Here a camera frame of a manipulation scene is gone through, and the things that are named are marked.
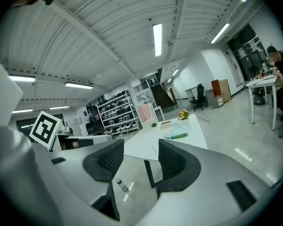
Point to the small green plant white pot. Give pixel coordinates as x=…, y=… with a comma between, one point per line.
x=153, y=125

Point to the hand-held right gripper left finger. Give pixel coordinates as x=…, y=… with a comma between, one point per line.
x=101, y=159

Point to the black bag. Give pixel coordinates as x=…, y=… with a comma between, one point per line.
x=259, y=96

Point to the white perforated panel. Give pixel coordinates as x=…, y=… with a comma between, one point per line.
x=153, y=113

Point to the translucent blue green pouch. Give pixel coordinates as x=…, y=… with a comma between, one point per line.
x=179, y=132

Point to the small glass vial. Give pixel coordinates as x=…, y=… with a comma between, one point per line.
x=122, y=185

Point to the white table with thin legs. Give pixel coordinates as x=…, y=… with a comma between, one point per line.
x=261, y=81

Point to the pink board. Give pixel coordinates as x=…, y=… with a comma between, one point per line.
x=143, y=114

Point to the white drawer unit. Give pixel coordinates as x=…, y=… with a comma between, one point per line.
x=215, y=100

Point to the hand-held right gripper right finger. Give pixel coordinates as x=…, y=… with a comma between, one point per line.
x=202, y=192

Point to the white metal storage shelf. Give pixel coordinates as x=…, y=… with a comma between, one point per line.
x=119, y=114

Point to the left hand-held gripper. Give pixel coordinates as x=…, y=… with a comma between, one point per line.
x=44, y=128

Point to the orange flowers in pot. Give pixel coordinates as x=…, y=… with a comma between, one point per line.
x=184, y=114

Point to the white chair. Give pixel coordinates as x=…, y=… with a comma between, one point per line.
x=159, y=113

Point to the black office chair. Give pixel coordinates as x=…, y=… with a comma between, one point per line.
x=199, y=98

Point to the pink box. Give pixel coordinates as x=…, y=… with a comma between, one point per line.
x=166, y=124

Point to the red and wooden cabinet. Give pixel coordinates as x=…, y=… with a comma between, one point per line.
x=222, y=91

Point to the staircase with railing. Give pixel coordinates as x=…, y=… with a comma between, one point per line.
x=163, y=96

